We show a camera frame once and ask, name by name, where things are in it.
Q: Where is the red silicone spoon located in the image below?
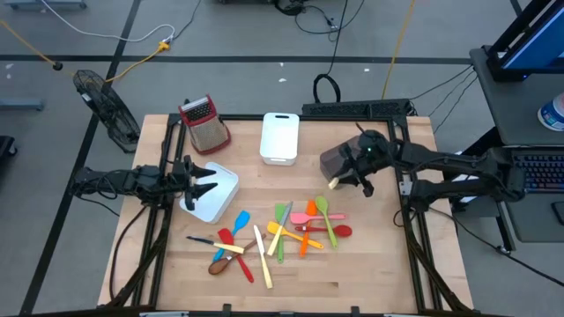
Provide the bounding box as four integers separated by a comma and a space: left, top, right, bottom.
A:
294, 224, 353, 239

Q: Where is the large white plastic bin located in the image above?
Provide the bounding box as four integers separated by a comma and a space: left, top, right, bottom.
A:
178, 161, 241, 225

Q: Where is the blue white wipes canister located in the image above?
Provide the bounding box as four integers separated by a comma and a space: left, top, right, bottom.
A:
537, 92, 564, 132

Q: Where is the pink silicone spatula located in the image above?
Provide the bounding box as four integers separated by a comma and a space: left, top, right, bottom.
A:
289, 212, 347, 225

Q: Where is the orange silicone spatula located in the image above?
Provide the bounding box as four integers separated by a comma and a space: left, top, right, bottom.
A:
299, 199, 318, 258

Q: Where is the small white plastic bin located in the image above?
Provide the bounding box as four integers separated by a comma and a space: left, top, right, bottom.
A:
259, 112, 301, 167

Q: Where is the grey desk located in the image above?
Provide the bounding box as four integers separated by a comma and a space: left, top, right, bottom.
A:
469, 46, 564, 244

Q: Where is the blue silicone spatula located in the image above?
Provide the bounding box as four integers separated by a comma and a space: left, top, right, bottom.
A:
212, 210, 251, 263

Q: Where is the black desk cable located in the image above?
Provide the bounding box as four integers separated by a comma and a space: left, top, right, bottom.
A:
409, 64, 476, 101
434, 74, 479, 136

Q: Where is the red framed box grater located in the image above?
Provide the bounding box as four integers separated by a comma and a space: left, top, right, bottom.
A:
177, 93, 232, 156

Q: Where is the black power strip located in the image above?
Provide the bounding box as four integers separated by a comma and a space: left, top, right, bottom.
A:
301, 98, 412, 118

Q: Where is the grey furniture base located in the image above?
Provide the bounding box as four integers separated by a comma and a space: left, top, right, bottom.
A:
4, 0, 88, 11
0, 99, 45, 112

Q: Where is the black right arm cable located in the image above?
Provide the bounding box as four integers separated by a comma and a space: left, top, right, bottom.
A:
429, 206, 564, 288

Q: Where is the white paper sheet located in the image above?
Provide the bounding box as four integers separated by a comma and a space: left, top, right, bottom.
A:
440, 151, 494, 204

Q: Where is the black hanging cable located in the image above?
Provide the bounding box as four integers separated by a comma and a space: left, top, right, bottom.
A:
312, 0, 350, 105

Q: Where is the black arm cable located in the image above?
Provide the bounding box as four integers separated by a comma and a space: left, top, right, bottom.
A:
108, 204, 149, 301
429, 206, 564, 288

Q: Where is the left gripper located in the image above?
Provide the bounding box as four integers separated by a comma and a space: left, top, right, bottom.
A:
170, 154, 219, 211

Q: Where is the black floor fan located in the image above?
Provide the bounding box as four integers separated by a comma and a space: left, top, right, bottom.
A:
71, 69, 142, 154

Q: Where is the yellow silicone spatula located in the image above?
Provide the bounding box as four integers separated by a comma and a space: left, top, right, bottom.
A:
266, 220, 325, 251

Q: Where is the backlit keyboard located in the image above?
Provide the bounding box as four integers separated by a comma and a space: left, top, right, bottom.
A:
512, 153, 564, 194

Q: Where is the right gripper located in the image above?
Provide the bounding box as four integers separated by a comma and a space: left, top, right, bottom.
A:
338, 130, 391, 198

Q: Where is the computer monitor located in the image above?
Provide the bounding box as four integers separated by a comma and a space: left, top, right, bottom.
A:
486, 0, 564, 83

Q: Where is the black floor object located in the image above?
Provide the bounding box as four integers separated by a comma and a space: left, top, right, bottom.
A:
0, 135, 19, 159

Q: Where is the white cable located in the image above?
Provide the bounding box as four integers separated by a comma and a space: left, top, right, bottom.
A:
39, 0, 176, 44

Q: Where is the black blade cream handled knife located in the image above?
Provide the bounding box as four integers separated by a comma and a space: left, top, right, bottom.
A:
186, 235, 245, 255

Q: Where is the red silicone spatula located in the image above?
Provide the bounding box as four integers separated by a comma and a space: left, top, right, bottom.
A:
217, 227, 256, 284

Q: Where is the yellow extension cable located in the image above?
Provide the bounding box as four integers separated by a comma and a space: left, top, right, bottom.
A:
0, 19, 171, 85

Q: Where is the black cable bundle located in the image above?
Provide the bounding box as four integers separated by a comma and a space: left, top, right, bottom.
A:
272, 0, 367, 36

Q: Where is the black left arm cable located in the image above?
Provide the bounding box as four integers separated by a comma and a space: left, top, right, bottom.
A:
108, 204, 149, 301

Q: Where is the green silicone spatula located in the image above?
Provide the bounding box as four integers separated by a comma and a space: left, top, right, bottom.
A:
274, 203, 287, 264

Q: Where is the yellow hanging cable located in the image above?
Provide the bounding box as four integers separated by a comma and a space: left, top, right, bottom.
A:
381, 0, 418, 100

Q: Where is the grey translucent plastic bin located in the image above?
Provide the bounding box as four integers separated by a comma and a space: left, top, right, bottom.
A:
319, 135, 369, 180

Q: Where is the light green silicone spoon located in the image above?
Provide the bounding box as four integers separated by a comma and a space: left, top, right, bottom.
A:
314, 195, 339, 251

